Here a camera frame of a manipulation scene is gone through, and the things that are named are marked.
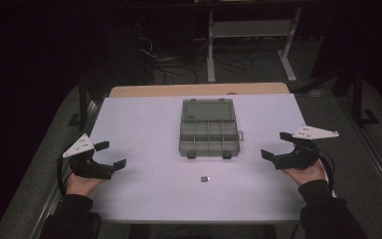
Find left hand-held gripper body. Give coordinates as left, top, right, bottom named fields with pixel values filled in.
left=62, top=133, right=115, bottom=180

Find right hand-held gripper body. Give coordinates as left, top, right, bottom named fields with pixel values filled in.
left=274, top=124, right=340, bottom=170

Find person's right hand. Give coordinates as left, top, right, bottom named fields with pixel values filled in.
left=283, top=158, right=326, bottom=186

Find person's left hand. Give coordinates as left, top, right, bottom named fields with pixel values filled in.
left=66, top=169, right=104, bottom=197

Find black metal stand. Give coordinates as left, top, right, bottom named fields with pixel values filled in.
left=350, top=64, right=381, bottom=128
left=67, top=79, right=97, bottom=131

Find grey plastic organizer box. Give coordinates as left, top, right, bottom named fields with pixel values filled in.
left=178, top=98, right=245, bottom=160

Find wooden table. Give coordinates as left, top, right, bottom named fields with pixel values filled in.
left=108, top=82, right=290, bottom=99

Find white metal stand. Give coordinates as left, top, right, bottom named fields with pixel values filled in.
left=206, top=6, right=303, bottom=84

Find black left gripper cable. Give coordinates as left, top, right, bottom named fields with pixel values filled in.
left=56, top=154, right=74, bottom=197

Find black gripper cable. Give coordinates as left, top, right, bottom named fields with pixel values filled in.
left=317, top=148, right=336, bottom=193
left=56, top=154, right=74, bottom=197

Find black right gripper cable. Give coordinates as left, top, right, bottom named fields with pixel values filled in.
left=317, top=148, right=336, bottom=193

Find black floor cables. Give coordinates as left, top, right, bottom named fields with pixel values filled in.
left=137, top=35, right=258, bottom=86

